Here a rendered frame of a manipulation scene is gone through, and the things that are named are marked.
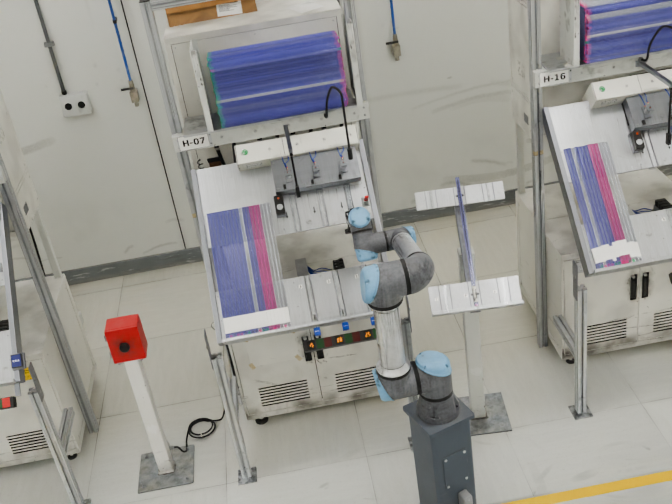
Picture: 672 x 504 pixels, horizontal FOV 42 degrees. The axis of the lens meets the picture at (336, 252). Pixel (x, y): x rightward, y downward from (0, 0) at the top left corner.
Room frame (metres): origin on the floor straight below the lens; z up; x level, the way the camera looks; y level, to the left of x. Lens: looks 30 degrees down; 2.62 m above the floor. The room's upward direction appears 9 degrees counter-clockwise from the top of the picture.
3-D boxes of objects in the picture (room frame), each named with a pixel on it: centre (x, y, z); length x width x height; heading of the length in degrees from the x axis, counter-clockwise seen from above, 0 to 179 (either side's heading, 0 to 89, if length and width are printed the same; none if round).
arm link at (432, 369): (2.37, -0.26, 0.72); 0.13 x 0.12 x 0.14; 95
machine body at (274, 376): (3.41, 0.18, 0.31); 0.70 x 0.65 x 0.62; 93
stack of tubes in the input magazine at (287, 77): (3.29, 0.11, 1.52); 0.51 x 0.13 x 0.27; 93
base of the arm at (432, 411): (2.37, -0.27, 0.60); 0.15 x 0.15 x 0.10
